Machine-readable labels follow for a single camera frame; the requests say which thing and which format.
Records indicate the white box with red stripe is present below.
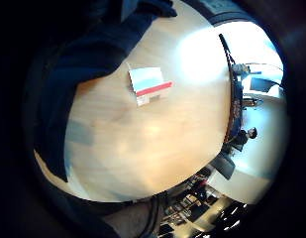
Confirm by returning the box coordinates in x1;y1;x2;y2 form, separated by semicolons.
127;65;174;107

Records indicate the black office chair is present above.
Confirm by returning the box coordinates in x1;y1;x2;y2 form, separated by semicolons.
210;153;237;181

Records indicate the dark blue garment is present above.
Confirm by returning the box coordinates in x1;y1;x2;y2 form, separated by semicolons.
33;0;178;183

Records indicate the cluttered desk with dark devices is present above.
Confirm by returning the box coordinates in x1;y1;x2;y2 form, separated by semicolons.
157;172;230;238

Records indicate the dark computer monitor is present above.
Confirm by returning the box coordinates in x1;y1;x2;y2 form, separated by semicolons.
249;76;279;94

